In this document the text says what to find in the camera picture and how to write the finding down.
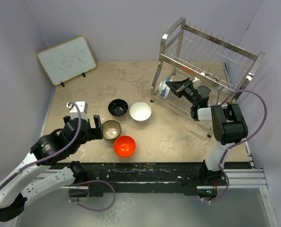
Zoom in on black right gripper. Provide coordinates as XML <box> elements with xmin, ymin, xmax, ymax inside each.
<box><xmin>166</xmin><ymin>78</ymin><xmax>198</xmax><ymax>106</ymax></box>

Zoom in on blue floral white bowl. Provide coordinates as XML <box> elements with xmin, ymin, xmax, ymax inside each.
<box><xmin>158</xmin><ymin>78</ymin><xmax>173</xmax><ymax>99</ymax></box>

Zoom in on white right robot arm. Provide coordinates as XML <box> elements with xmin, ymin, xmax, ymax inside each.
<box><xmin>166</xmin><ymin>79</ymin><xmax>248</xmax><ymax>185</ymax></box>

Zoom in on stainless steel dish rack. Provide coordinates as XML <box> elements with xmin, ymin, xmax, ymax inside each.
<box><xmin>150</xmin><ymin>17</ymin><xmax>266</xmax><ymax>138</ymax></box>

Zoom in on beige bowl with dark rim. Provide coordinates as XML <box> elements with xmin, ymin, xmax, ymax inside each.
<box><xmin>102</xmin><ymin>120</ymin><xmax>122</xmax><ymax>140</ymax></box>

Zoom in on black glossy bowl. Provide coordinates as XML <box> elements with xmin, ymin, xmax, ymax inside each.
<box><xmin>108</xmin><ymin>99</ymin><xmax>129</xmax><ymax>117</ymax></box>

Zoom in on orange bowl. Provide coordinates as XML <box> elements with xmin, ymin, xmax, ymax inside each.
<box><xmin>113</xmin><ymin>135</ymin><xmax>136</xmax><ymax>157</ymax></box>

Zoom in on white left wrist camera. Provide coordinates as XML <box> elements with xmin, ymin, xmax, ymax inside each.
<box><xmin>66</xmin><ymin>101</ymin><xmax>88</xmax><ymax>120</ymax></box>

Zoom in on small whiteboard with wooden frame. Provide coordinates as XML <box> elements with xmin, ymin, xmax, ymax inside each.
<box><xmin>36</xmin><ymin>36</ymin><xmax>97</xmax><ymax>86</ymax></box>

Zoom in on black table edge rail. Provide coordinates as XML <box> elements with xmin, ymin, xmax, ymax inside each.
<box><xmin>45</xmin><ymin>161</ymin><xmax>252</xmax><ymax>197</ymax></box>

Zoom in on aluminium frame rail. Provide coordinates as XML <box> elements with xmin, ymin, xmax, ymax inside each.
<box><xmin>225</xmin><ymin>169</ymin><xmax>268</xmax><ymax>188</ymax></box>

